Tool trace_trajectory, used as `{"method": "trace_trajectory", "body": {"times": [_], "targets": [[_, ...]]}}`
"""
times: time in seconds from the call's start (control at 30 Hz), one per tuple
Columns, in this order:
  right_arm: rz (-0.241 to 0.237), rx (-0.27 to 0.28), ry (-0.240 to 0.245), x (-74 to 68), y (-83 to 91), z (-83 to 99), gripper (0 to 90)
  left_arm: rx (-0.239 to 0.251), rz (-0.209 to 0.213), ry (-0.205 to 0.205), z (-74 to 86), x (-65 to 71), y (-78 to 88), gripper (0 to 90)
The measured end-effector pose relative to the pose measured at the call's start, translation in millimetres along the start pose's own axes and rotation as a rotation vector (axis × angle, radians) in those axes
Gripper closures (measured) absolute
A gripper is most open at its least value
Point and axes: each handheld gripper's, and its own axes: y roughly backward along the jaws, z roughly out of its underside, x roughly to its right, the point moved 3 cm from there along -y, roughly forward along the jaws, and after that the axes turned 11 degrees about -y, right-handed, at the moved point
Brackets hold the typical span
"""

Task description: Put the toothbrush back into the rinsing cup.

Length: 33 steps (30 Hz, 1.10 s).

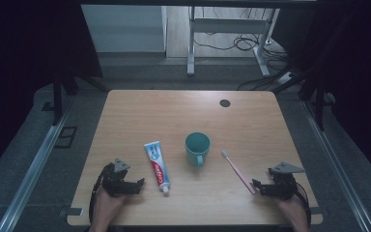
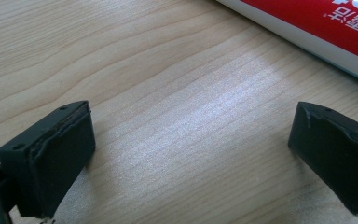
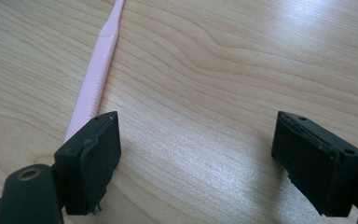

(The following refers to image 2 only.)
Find red and white toothpaste tube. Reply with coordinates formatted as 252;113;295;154
216;0;358;88

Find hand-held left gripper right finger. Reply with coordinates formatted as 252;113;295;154
287;101;358;217

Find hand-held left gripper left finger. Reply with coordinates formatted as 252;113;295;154
0;100;96;218

